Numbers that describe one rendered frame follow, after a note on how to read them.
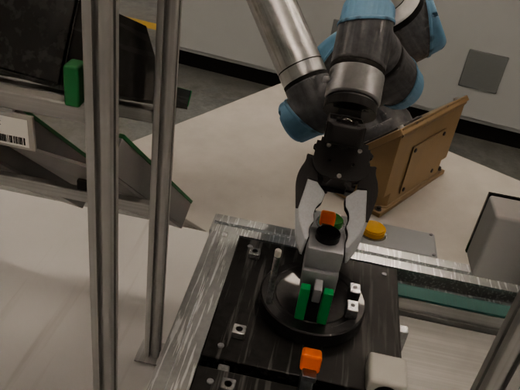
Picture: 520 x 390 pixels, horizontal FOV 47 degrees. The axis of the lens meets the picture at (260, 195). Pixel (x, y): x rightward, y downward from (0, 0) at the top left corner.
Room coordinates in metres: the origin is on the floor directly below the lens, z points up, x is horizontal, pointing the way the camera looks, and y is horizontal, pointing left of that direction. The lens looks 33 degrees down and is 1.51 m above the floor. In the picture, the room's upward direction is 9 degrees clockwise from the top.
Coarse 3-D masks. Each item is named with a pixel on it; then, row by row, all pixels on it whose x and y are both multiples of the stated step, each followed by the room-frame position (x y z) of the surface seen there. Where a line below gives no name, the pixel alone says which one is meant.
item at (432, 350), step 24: (408, 288) 0.69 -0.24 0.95; (408, 312) 0.67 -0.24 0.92; (432, 312) 0.67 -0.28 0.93; (456, 312) 0.66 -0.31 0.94; (480, 312) 0.66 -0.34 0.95; (504, 312) 0.67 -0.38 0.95; (408, 336) 0.62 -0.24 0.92; (432, 336) 0.63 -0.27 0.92; (456, 336) 0.64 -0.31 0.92; (480, 336) 0.64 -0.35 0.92; (408, 360) 0.58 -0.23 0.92; (432, 360) 0.58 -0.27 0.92; (456, 360) 0.59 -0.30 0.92; (480, 360) 0.60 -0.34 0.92; (408, 384) 0.53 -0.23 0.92; (432, 384) 0.54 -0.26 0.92; (456, 384) 0.55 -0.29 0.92
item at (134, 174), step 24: (48, 144) 0.61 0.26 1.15; (72, 144) 0.65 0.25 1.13; (120, 144) 0.52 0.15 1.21; (48, 168) 0.59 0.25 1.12; (72, 168) 0.54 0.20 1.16; (120, 168) 0.53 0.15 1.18; (144, 168) 0.58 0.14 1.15; (120, 192) 0.58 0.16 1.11; (144, 192) 0.58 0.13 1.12; (144, 216) 0.70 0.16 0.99
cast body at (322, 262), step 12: (312, 228) 0.61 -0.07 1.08; (324, 228) 0.60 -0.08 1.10; (336, 228) 0.60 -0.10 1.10; (312, 240) 0.58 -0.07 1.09; (324, 240) 0.58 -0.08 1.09; (336, 240) 0.58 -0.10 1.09; (312, 252) 0.57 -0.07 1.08; (324, 252) 0.57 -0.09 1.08; (336, 252) 0.57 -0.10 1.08; (312, 264) 0.57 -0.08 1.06; (324, 264) 0.57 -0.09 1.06; (336, 264) 0.56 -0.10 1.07; (312, 276) 0.56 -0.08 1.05; (324, 276) 0.56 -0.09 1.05; (336, 276) 0.56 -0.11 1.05; (312, 288) 0.56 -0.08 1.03; (312, 300) 0.54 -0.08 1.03
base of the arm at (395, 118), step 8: (384, 112) 1.10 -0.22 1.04; (392, 112) 1.11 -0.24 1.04; (400, 112) 1.12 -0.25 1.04; (408, 112) 1.14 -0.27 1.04; (376, 120) 1.10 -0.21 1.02; (384, 120) 1.10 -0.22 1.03; (392, 120) 1.09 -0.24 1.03; (400, 120) 1.10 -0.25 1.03; (408, 120) 1.11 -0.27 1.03; (368, 128) 1.08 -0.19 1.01; (376, 128) 1.08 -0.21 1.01; (384, 128) 1.08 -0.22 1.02; (392, 128) 1.08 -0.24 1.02; (368, 136) 1.08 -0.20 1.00; (376, 136) 1.07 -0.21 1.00
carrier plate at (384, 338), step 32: (288, 256) 0.69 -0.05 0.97; (224, 288) 0.60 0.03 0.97; (256, 288) 0.61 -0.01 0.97; (384, 288) 0.65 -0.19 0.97; (224, 320) 0.54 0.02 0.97; (256, 320) 0.55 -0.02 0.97; (384, 320) 0.59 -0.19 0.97; (224, 352) 0.49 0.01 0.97; (256, 352) 0.50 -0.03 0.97; (288, 352) 0.51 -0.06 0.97; (352, 352) 0.52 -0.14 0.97; (384, 352) 0.53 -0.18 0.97; (288, 384) 0.47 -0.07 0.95; (320, 384) 0.47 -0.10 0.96; (352, 384) 0.47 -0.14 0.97
